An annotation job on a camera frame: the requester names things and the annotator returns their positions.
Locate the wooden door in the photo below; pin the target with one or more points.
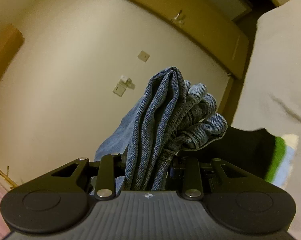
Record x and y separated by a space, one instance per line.
208 27

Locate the stack of folded clothes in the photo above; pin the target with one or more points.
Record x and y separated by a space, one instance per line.
257 152

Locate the wall socket with plug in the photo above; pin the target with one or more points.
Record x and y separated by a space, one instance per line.
123 83

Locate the blue denim jeans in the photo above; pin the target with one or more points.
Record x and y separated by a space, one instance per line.
171 116

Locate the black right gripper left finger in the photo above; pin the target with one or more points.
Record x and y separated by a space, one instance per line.
60 199

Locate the square wall socket plate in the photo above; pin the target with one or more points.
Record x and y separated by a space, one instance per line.
143 56

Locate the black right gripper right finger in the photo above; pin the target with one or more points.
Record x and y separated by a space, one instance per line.
234 198

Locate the white duvet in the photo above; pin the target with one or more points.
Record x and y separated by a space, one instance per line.
271 95

